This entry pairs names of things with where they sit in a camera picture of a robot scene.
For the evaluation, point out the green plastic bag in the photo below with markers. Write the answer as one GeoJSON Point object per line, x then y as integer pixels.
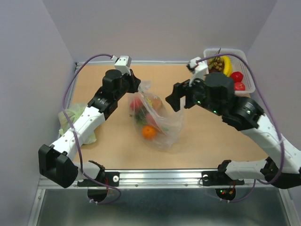
{"type": "Point", "coordinates": [74, 112]}

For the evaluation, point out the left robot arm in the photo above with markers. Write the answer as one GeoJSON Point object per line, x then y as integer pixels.
{"type": "Point", "coordinates": [56, 160]}

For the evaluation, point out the aluminium front rail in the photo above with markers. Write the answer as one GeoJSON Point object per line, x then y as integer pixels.
{"type": "Point", "coordinates": [153, 179]}

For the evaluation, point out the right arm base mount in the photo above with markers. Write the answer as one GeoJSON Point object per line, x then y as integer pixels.
{"type": "Point", "coordinates": [211, 178]}

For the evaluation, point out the pink peach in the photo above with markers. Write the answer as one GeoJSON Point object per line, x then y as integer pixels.
{"type": "Point", "coordinates": [151, 120]}

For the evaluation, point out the small pineapple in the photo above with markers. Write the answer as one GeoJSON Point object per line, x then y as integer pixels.
{"type": "Point", "coordinates": [153, 105]}

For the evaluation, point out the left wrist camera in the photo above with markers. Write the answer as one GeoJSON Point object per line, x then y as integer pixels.
{"type": "Point", "coordinates": [122, 63]}

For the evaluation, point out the orange fruit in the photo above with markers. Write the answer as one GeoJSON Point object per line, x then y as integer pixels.
{"type": "Point", "coordinates": [149, 132]}

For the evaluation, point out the yellow banana bunch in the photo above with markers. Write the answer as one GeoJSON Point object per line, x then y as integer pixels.
{"type": "Point", "coordinates": [227, 70]}

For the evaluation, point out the longan bunch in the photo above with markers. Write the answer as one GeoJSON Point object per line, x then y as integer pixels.
{"type": "Point", "coordinates": [215, 62]}

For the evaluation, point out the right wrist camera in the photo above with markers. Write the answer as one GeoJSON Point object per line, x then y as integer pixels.
{"type": "Point", "coordinates": [198, 68]}

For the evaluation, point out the clear plastic fruit bag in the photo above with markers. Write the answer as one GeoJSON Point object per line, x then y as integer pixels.
{"type": "Point", "coordinates": [171, 123]}

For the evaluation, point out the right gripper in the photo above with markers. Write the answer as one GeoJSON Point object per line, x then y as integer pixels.
{"type": "Point", "coordinates": [179, 90]}

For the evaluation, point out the red apple in bag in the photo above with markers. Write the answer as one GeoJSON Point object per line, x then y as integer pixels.
{"type": "Point", "coordinates": [136, 105]}

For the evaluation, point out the white plastic basket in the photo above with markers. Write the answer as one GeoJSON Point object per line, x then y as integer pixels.
{"type": "Point", "coordinates": [238, 66]}

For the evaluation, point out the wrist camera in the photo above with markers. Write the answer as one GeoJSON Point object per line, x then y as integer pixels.
{"type": "Point", "coordinates": [198, 68]}
{"type": "Point", "coordinates": [122, 63]}

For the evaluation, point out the red apple upper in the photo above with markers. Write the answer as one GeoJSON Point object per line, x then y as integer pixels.
{"type": "Point", "coordinates": [237, 76]}

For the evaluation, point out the dark mangosteen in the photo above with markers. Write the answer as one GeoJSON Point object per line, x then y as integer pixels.
{"type": "Point", "coordinates": [213, 70]}

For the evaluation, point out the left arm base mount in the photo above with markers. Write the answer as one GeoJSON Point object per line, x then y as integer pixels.
{"type": "Point", "coordinates": [107, 177]}

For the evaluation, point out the red apple lower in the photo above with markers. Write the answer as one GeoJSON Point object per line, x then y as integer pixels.
{"type": "Point", "coordinates": [239, 86]}

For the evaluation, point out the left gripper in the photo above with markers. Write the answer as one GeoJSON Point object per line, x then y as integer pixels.
{"type": "Point", "coordinates": [134, 81]}

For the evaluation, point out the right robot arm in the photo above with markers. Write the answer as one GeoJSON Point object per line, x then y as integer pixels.
{"type": "Point", "coordinates": [282, 167]}

